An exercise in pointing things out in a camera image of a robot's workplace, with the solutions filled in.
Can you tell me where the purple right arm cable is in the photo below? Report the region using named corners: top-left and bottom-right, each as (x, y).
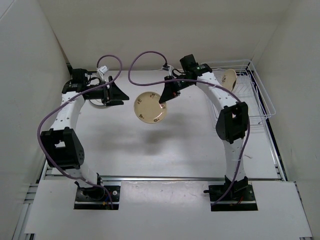
top-left (127, 50), bottom-right (252, 206)

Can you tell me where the white wire dish rack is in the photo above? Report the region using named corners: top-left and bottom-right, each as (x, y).
top-left (206, 59), bottom-right (276, 132)

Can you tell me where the white plate with dark rings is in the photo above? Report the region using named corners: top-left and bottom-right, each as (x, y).
top-left (89, 100), bottom-right (107, 108)

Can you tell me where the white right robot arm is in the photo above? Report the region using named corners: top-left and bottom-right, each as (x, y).
top-left (159, 54), bottom-right (249, 200)

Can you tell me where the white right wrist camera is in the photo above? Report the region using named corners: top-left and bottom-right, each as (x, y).
top-left (161, 63), bottom-right (174, 76)

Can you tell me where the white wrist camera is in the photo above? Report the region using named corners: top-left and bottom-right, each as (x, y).
top-left (96, 65), bottom-right (109, 81)
top-left (161, 63), bottom-right (174, 76)

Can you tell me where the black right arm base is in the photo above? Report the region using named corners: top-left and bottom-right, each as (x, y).
top-left (203, 184), bottom-right (258, 212)

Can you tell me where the beige plate front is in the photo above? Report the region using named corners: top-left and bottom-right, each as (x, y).
top-left (133, 91), bottom-right (167, 124)

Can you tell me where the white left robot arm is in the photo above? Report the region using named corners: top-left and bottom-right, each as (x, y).
top-left (37, 68), bottom-right (130, 200)

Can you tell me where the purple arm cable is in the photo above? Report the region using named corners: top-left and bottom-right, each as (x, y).
top-left (127, 50), bottom-right (252, 206)
top-left (36, 54), bottom-right (123, 210)

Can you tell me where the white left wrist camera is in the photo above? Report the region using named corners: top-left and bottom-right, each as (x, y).
top-left (96, 65), bottom-right (109, 81)

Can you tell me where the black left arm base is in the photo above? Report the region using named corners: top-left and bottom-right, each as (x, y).
top-left (73, 181), bottom-right (121, 211)

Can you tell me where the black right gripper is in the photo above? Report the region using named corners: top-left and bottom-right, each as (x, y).
top-left (159, 75), bottom-right (194, 104)

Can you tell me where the beige plate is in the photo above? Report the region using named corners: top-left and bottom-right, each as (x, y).
top-left (221, 69), bottom-right (237, 91)
top-left (133, 91), bottom-right (167, 124)

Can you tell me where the beige plate rear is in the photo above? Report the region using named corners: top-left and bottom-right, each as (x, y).
top-left (221, 69), bottom-right (237, 91)

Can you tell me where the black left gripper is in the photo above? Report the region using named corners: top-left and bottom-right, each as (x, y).
top-left (86, 76), bottom-right (130, 107)

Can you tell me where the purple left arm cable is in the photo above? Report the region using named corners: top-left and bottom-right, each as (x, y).
top-left (36, 54), bottom-right (123, 210)

